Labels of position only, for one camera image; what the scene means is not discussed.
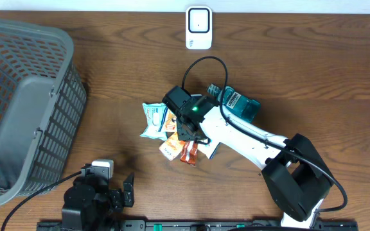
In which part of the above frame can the orange small snack box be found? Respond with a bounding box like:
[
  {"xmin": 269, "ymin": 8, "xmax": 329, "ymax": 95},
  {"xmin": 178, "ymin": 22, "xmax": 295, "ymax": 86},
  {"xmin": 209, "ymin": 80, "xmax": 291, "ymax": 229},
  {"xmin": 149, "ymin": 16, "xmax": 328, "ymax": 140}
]
[{"xmin": 159, "ymin": 132, "xmax": 186, "ymax": 161}]

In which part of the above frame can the grey plastic mesh basket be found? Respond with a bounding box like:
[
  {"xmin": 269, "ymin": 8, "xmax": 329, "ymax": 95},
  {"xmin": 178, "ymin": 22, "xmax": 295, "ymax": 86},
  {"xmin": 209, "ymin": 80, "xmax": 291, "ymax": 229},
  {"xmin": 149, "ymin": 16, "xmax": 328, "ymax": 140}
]
[{"xmin": 0, "ymin": 19, "xmax": 87, "ymax": 206}]

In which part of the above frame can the blue mouthwash bottle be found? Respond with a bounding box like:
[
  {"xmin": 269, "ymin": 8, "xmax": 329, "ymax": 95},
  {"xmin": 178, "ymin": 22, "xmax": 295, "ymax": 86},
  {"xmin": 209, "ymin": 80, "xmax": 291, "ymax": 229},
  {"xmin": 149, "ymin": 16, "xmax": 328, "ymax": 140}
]
[{"xmin": 223, "ymin": 86, "xmax": 261, "ymax": 123}]

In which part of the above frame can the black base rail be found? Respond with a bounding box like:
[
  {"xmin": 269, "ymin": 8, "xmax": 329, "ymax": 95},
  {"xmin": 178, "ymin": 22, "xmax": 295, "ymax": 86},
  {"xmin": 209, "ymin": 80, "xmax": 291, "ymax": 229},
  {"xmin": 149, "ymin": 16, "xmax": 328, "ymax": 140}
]
[{"xmin": 37, "ymin": 218, "xmax": 359, "ymax": 231}]

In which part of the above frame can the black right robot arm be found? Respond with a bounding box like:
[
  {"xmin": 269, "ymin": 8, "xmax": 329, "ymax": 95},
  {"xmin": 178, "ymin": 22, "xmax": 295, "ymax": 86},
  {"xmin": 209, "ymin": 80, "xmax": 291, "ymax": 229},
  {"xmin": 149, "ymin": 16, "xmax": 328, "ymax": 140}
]
[{"xmin": 163, "ymin": 85, "xmax": 333, "ymax": 228}]

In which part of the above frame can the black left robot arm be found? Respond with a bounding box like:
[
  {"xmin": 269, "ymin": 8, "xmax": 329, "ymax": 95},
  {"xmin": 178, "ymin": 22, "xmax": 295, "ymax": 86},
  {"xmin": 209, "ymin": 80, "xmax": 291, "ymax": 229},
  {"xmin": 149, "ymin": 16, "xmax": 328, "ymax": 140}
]
[{"xmin": 59, "ymin": 173, "xmax": 134, "ymax": 231}]

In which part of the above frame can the light blue wipes pack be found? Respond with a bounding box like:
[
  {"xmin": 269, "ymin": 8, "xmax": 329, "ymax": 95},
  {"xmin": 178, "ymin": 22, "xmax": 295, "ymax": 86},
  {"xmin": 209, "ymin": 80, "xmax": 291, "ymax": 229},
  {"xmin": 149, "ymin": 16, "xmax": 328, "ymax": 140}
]
[{"xmin": 140, "ymin": 103, "xmax": 168, "ymax": 141}]

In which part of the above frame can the cream chips snack bag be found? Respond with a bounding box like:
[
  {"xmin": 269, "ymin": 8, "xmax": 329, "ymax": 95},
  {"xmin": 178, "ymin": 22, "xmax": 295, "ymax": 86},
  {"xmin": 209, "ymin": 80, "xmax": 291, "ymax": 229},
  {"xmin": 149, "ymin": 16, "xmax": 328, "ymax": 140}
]
[{"xmin": 163, "ymin": 92, "xmax": 219, "ymax": 159}]

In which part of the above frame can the white barcode scanner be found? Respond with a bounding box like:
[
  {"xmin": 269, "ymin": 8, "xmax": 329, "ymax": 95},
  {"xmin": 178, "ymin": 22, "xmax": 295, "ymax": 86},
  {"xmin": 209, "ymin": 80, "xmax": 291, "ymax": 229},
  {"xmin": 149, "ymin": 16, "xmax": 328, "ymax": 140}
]
[{"xmin": 186, "ymin": 6, "xmax": 213, "ymax": 50}]

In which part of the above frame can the red Top snack wrapper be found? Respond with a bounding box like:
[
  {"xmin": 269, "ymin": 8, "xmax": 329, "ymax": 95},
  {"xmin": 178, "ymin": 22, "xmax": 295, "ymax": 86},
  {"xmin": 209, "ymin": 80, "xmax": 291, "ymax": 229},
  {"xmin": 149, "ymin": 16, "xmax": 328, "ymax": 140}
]
[{"xmin": 180, "ymin": 141, "xmax": 198, "ymax": 166}]

